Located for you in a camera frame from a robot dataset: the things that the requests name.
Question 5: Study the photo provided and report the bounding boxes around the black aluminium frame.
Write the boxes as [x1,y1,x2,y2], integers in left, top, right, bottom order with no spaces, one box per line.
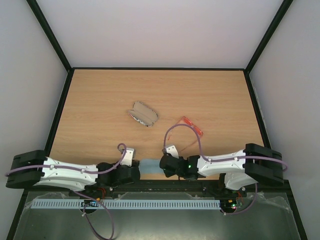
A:
[0,0,320,240]

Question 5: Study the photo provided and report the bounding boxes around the light blue slotted cable duct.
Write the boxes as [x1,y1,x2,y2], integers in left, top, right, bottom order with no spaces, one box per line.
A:
[30,199,221,210]

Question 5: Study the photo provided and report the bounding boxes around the blue cleaning cloth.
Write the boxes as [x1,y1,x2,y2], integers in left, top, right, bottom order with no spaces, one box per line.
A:
[139,158,164,174]

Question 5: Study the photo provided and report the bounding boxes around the striped newspaper print glasses case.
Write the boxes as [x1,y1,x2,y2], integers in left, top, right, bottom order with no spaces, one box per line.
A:
[127,101,159,127]

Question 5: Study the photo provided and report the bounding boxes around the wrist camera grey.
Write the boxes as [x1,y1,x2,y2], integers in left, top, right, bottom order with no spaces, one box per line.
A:
[120,147,136,167]
[163,144,179,159]

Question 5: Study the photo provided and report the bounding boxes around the metal base plate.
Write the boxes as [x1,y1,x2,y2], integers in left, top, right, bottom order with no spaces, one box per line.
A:
[14,192,300,240]

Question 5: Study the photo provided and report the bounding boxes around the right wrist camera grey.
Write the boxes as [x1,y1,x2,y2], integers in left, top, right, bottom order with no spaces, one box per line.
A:
[163,144,179,159]

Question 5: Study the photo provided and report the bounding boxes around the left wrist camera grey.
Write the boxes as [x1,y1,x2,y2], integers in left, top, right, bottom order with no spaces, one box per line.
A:
[120,147,136,167]

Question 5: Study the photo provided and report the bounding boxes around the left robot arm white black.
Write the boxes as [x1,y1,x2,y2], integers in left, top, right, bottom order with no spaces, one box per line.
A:
[5,150,141,192]

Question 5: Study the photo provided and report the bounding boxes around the orange transparent sunglasses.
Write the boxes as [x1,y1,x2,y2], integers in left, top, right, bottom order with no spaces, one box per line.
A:
[166,116,204,153]

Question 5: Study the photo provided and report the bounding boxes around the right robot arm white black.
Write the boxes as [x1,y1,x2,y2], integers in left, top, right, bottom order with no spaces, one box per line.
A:
[159,143,287,196]

